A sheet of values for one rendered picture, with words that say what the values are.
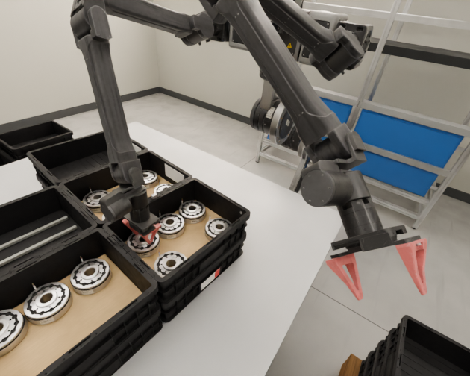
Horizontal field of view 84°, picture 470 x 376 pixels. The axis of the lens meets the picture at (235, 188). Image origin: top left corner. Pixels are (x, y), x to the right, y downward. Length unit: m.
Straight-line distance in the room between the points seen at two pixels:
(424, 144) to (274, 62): 2.11
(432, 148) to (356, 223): 2.10
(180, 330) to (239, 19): 0.83
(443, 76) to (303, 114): 2.84
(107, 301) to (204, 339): 0.31
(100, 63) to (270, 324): 0.90
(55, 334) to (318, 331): 1.39
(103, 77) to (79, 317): 0.62
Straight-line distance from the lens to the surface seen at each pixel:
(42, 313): 0.88
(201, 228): 1.01
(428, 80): 3.30
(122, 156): 0.77
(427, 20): 2.39
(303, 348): 1.76
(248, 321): 0.96
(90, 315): 0.86
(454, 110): 3.36
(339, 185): 0.42
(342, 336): 1.88
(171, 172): 1.19
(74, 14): 0.87
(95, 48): 0.80
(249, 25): 0.54
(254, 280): 1.04
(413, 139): 2.52
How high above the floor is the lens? 1.55
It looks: 37 degrees down
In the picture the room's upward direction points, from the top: 7 degrees clockwise
